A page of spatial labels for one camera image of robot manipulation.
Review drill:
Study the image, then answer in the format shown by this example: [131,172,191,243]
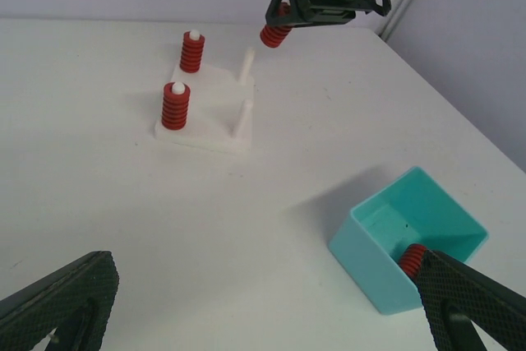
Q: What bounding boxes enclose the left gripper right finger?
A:
[415,250,525,350]

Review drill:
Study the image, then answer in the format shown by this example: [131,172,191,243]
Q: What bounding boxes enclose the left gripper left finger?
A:
[1,251,119,350]

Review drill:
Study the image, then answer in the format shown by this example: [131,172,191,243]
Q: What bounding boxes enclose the red spring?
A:
[260,2,293,48]
[161,81,191,131]
[398,243,427,280]
[179,29,205,73]

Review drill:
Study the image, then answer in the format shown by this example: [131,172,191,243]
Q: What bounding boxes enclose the white peg base plate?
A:
[155,48,256,154]

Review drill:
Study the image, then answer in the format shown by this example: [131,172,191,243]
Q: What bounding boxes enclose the teal plastic bin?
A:
[328,167,489,315]

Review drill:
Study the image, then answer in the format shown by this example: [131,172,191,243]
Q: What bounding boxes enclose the right aluminium corner post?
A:
[377,0,412,41]

